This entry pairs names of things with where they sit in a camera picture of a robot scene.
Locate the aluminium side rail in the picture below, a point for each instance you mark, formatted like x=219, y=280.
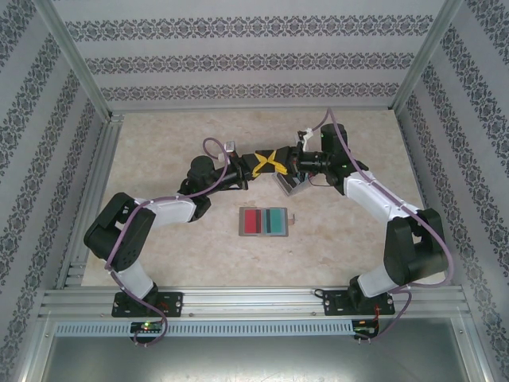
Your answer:
x=91, y=199

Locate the left controller board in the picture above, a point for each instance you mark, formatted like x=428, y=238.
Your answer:
x=147, y=327

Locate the controller board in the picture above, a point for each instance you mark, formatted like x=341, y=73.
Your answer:
x=366, y=325
x=147, y=327

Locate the red card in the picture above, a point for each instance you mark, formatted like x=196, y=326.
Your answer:
x=251, y=221

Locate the teal card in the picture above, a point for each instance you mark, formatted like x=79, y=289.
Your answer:
x=277, y=221

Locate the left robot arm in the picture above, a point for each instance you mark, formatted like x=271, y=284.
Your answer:
x=119, y=235

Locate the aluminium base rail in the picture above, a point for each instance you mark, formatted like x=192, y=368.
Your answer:
x=254, y=300

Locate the aluminium frame post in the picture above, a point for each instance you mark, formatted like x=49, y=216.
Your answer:
x=429, y=47
x=71, y=51

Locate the clear acrylic card box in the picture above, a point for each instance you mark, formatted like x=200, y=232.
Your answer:
x=288, y=187

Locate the grey metal shelf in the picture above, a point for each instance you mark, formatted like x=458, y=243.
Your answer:
x=254, y=360

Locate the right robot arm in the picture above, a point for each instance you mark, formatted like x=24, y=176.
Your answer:
x=413, y=246

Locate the grey leather card holder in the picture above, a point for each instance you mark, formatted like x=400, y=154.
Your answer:
x=262, y=235

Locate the right controller board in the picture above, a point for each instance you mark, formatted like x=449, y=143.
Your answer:
x=366, y=325

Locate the aluminium back rail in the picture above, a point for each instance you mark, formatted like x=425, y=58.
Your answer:
x=254, y=108

